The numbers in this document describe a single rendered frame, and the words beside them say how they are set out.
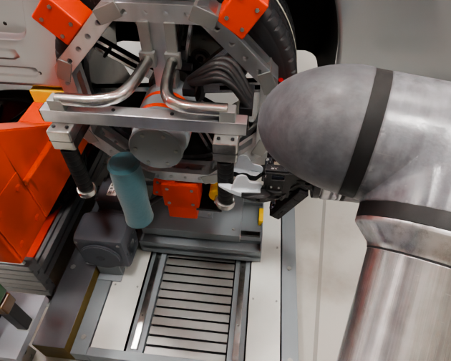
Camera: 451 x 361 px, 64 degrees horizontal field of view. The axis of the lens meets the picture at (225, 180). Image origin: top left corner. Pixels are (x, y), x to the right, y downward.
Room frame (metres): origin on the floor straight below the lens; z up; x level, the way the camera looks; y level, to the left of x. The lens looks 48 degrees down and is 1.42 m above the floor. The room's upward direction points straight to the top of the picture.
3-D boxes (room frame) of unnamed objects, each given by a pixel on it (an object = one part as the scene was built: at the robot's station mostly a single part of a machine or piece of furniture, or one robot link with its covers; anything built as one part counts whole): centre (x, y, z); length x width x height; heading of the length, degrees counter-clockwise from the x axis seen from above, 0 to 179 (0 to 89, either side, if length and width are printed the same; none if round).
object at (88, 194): (0.57, 0.34, 0.83); 0.04 x 0.04 x 0.16
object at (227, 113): (0.65, 0.06, 1.03); 0.19 x 0.18 x 0.11; 174
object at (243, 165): (0.56, -0.04, 0.85); 0.09 x 0.03 x 0.06; 75
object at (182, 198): (0.82, 0.14, 0.48); 0.16 x 0.12 x 0.17; 174
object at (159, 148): (0.72, 0.15, 0.85); 0.21 x 0.14 x 0.14; 174
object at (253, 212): (0.95, 0.09, 0.13); 0.50 x 0.36 x 0.10; 84
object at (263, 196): (0.50, -0.08, 0.83); 0.09 x 0.05 x 0.02; 92
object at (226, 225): (0.96, 0.13, 0.32); 0.40 x 0.30 x 0.28; 84
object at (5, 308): (0.36, 0.53, 0.59); 0.04 x 0.04 x 0.04; 84
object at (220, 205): (0.53, 0.00, 0.83); 0.04 x 0.04 x 0.16
